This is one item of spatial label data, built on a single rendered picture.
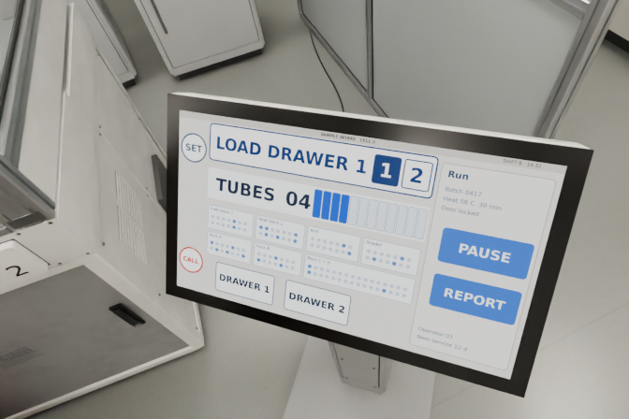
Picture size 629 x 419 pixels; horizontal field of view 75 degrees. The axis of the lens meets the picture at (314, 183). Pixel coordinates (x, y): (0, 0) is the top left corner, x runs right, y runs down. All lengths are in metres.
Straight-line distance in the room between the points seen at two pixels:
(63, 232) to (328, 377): 0.97
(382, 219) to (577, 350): 1.30
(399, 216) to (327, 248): 0.11
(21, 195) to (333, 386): 1.10
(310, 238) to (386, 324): 0.15
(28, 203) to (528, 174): 0.80
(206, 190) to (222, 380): 1.15
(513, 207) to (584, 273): 1.38
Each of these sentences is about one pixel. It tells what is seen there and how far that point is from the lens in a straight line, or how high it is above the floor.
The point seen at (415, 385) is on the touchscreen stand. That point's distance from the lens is 1.54.
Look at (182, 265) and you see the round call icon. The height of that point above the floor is 1.01.
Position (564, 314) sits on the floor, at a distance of 1.78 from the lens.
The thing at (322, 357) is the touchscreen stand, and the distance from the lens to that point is 1.56.
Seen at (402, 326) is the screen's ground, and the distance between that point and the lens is 0.57.
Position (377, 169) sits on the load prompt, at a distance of 0.50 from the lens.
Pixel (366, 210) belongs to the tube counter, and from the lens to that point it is 0.51.
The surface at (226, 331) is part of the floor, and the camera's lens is 1.71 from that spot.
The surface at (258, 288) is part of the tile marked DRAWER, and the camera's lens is 0.61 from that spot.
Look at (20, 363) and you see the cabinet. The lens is 1.50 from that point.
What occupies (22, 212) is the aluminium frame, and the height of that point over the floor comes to 0.99.
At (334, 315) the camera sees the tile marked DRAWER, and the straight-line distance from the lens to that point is 0.58.
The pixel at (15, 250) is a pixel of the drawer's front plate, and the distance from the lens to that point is 0.98.
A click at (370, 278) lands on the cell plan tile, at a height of 1.05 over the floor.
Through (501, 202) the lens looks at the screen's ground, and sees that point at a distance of 0.50.
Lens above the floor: 1.55
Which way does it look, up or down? 52 degrees down
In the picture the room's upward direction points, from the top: 11 degrees counter-clockwise
